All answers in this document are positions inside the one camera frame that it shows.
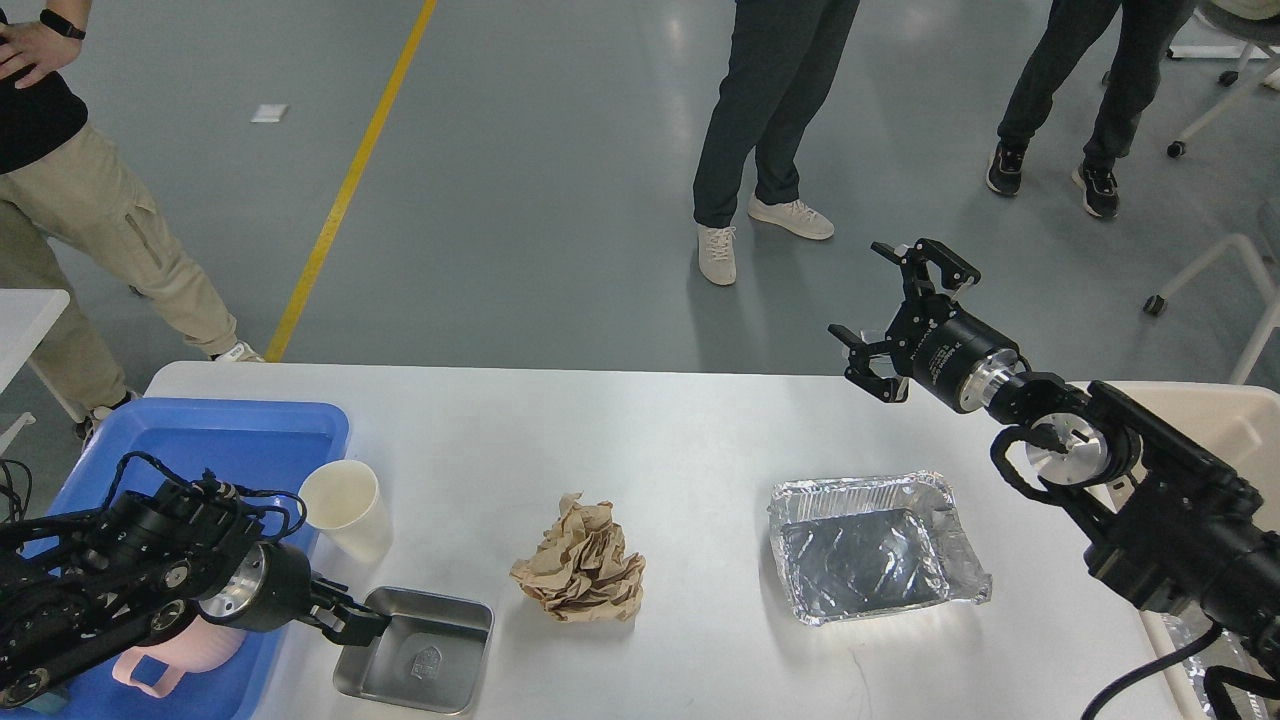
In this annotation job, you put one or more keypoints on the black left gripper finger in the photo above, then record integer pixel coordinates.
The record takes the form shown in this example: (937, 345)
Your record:
(341, 619)

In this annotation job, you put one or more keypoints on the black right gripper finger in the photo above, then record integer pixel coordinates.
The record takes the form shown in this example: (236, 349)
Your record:
(932, 277)
(860, 353)

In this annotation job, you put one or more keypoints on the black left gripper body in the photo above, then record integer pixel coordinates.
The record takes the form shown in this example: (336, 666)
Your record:
(270, 588)

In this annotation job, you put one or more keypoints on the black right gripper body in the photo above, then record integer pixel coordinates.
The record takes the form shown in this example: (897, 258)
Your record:
(952, 354)

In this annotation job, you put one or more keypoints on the square stainless steel tray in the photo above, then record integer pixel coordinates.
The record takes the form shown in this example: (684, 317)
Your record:
(431, 656)

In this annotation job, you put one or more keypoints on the pink mug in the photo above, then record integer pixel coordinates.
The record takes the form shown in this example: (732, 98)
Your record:
(199, 648)

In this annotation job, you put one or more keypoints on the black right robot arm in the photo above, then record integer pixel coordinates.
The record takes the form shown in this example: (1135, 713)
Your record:
(1170, 524)

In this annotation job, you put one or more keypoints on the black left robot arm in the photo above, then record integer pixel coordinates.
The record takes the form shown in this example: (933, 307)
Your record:
(159, 552)

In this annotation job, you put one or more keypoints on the cream paper cup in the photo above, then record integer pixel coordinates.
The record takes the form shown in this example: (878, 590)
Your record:
(345, 501)

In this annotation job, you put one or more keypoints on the blue plastic tray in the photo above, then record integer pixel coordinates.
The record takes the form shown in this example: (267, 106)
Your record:
(256, 444)

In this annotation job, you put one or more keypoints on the aluminium foil tray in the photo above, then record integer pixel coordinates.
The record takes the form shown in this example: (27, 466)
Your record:
(857, 548)

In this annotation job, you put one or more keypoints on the white chair leg right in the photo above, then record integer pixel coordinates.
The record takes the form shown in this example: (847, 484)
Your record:
(1237, 264)

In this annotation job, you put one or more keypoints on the person in dark trousers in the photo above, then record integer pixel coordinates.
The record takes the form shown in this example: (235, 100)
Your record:
(783, 60)

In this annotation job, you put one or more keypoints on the crumpled brown paper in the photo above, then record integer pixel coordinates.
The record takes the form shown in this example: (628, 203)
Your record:
(581, 571)

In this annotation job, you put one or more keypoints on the beige plastic bin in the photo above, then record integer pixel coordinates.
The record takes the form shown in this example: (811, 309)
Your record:
(1239, 424)

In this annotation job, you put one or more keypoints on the white side table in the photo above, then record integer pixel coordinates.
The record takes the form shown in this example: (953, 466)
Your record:
(26, 317)

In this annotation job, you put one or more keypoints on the white rolling chair base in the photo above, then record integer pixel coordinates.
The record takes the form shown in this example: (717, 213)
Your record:
(1148, 27)

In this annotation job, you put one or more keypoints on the person in beige trousers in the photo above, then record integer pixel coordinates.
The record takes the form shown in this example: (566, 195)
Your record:
(62, 180)

